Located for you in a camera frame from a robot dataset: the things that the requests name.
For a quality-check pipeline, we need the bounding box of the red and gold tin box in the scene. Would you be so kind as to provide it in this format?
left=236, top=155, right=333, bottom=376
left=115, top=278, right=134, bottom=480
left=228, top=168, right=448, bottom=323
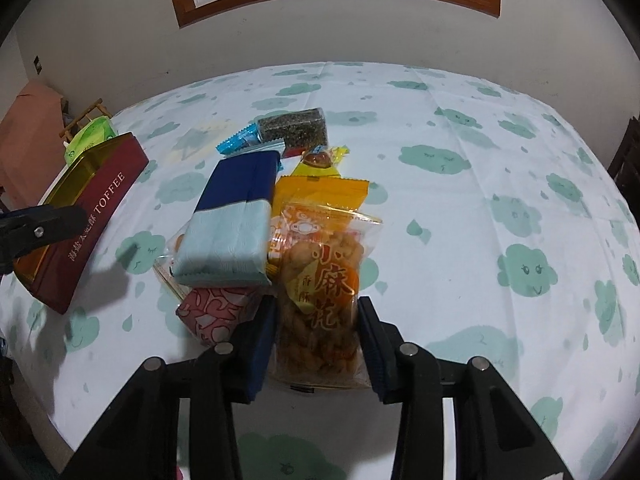
left=12, top=132, right=150, bottom=315

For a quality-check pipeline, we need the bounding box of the clear packet of dark seeds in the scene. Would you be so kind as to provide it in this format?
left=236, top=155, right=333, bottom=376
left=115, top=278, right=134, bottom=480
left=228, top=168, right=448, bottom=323
left=255, top=107, right=330, bottom=147

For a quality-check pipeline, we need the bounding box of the small yellow candy packet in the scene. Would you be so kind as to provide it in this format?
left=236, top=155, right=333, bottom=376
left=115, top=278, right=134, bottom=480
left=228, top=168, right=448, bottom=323
left=290, top=144, right=351, bottom=178

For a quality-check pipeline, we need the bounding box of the pink cloth cover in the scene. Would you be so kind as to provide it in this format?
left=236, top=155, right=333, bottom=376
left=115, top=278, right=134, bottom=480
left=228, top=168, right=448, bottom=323
left=0, top=82, right=66, bottom=196

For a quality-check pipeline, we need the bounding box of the dark wooden furniture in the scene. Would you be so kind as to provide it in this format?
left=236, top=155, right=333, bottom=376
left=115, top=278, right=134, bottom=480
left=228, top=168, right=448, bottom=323
left=607, top=120, right=640, bottom=196

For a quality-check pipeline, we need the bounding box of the clear fried dough twist bag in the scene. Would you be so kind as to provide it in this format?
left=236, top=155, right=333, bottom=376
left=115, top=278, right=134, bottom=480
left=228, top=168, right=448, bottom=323
left=270, top=201, right=385, bottom=391

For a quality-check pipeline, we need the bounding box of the orange yellow snack packet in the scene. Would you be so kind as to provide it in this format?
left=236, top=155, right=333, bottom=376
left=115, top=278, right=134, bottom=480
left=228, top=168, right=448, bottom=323
left=265, top=175, right=370, bottom=281

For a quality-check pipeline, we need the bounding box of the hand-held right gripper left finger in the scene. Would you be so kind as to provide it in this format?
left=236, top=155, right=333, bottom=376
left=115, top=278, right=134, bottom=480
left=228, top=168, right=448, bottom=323
left=75, top=301, right=279, bottom=480

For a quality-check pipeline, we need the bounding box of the blue snack packet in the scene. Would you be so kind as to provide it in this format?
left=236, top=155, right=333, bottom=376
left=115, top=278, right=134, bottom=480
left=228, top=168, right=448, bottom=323
left=171, top=151, right=282, bottom=288

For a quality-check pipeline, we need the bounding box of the small wooden chair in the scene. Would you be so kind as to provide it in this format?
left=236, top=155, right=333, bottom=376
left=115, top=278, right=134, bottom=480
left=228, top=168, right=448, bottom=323
left=59, top=99, right=113, bottom=141

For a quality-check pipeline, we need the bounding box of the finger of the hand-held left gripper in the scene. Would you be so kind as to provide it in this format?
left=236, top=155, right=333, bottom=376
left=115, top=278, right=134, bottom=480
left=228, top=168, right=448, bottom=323
left=0, top=204, right=89, bottom=273

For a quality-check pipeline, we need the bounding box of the clear bag of nuts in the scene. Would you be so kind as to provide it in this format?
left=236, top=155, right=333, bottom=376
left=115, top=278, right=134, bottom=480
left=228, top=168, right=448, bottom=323
left=152, top=232, right=193, bottom=303

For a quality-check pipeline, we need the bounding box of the small blue wrapper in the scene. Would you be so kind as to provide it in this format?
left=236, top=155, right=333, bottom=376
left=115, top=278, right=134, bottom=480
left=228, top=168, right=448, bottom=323
left=216, top=125, right=262, bottom=156

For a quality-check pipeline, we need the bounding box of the pink patterned packet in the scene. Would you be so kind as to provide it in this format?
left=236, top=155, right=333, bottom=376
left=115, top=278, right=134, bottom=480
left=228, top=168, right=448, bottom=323
left=175, top=286, right=261, bottom=347

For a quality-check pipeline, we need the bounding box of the green tissue pack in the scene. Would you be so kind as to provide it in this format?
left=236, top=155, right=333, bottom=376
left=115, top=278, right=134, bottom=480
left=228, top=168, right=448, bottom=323
left=62, top=116, right=118, bottom=165

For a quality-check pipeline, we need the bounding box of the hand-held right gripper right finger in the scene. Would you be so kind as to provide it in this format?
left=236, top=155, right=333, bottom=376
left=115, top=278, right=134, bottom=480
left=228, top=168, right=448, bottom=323
left=356, top=296, right=566, bottom=480

